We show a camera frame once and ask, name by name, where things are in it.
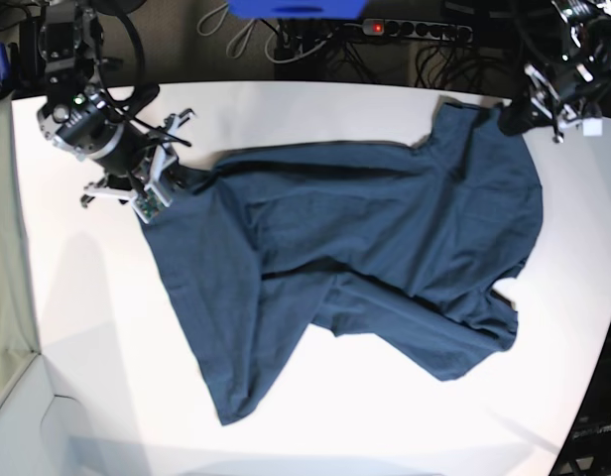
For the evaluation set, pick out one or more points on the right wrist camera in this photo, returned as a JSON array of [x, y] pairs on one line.
[[148, 205]]

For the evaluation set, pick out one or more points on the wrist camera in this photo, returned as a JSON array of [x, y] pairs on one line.
[[592, 127], [148, 205]]

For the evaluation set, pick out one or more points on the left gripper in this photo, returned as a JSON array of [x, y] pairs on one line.
[[560, 106]]

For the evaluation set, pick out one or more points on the black power strip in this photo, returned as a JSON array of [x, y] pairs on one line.
[[420, 30]]

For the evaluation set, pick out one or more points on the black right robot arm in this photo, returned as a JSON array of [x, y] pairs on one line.
[[82, 117]]

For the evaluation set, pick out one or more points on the blue plastic bin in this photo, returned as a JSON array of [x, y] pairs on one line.
[[297, 9]]

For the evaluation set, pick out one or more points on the blue cylinder object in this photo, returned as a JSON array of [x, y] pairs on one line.
[[5, 67]]

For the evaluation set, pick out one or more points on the dark blue t-shirt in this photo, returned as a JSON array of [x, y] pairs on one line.
[[402, 242]]

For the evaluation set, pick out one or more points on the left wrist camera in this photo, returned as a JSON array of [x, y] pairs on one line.
[[592, 127]]

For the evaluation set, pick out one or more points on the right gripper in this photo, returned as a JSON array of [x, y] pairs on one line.
[[144, 168]]

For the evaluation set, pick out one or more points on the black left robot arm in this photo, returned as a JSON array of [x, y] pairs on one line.
[[582, 36]]

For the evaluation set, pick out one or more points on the grey-green fabric curtain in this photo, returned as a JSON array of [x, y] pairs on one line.
[[19, 340]]

